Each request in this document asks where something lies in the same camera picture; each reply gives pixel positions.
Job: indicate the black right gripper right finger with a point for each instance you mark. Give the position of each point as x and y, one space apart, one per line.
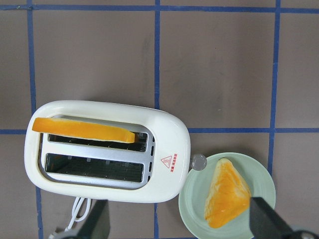
265 223

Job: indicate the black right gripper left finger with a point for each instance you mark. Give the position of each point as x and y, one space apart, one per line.
96 226

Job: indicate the white two-slot toaster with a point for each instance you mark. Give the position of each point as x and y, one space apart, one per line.
152 168

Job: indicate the toast slice in toaster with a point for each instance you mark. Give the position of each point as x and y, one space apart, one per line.
83 130

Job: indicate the triangular orange bread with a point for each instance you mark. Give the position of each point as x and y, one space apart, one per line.
228 197

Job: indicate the light green plate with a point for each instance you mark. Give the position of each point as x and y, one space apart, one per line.
192 198

